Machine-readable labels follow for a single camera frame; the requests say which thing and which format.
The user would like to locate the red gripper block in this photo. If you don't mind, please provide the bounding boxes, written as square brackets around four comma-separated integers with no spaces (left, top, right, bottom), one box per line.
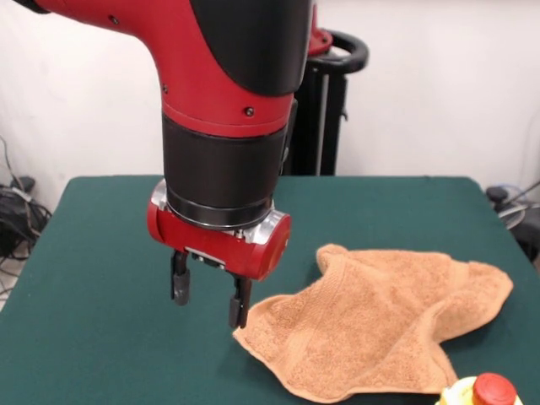
[146,179,293,330]

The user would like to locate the tan terry towel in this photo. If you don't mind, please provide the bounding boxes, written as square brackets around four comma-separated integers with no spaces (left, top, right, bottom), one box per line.
[232,242,515,403]

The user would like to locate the dark green tablecloth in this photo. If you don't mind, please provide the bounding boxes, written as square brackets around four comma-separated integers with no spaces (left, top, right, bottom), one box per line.
[0,175,540,405]

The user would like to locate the yellow emergency stop button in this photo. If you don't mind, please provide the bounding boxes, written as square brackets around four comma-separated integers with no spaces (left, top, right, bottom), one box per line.
[440,371,527,405]

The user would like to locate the tangled black cables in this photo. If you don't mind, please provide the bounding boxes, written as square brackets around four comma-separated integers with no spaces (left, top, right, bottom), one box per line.
[0,134,52,296]
[484,179,540,271]

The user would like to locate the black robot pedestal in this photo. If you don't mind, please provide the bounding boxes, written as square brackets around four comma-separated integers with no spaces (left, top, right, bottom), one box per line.
[282,29,370,176]

